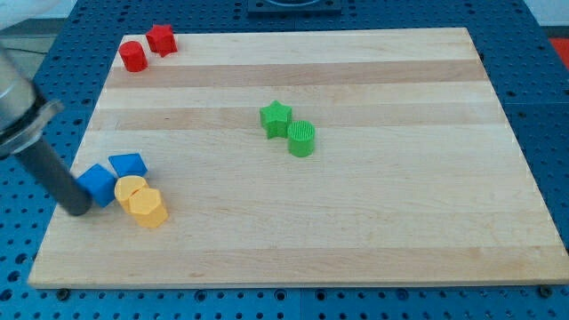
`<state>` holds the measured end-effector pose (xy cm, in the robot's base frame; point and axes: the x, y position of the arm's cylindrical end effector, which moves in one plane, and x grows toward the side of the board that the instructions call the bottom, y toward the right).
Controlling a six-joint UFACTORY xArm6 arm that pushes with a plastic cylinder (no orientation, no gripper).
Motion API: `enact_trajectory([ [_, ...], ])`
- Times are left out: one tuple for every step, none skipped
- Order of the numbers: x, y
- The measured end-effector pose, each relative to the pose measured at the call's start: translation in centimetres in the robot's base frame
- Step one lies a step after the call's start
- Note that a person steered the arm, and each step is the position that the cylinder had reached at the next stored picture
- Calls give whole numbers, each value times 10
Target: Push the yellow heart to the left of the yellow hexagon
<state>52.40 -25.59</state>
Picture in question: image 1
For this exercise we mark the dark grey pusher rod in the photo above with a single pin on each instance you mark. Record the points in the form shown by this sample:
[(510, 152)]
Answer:
[(45, 165)]

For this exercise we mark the yellow heart block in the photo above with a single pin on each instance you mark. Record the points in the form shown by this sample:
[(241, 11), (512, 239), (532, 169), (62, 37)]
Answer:
[(126, 187)]

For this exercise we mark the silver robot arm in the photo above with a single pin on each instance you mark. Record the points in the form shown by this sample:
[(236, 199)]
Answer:
[(24, 114)]

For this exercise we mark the yellow hexagon block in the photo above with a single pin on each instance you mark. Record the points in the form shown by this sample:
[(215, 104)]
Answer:
[(148, 208)]

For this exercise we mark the blue cube block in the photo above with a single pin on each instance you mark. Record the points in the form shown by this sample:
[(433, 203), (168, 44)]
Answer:
[(99, 183)]

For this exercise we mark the blue triangle block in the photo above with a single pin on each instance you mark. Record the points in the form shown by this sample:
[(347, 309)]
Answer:
[(128, 164)]

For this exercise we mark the red cylinder block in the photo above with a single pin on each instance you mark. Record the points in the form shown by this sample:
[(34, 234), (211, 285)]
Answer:
[(133, 56)]

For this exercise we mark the red star block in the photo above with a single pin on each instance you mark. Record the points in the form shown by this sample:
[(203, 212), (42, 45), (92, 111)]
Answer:
[(161, 40)]

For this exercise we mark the green star block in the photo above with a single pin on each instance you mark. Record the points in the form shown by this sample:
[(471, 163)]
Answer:
[(275, 119)]

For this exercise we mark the green cylinder block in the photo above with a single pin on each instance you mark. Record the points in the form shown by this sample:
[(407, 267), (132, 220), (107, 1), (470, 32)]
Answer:
[(301, 138)]

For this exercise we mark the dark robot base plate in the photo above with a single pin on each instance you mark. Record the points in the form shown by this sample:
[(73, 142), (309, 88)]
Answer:
[(262, 7)]

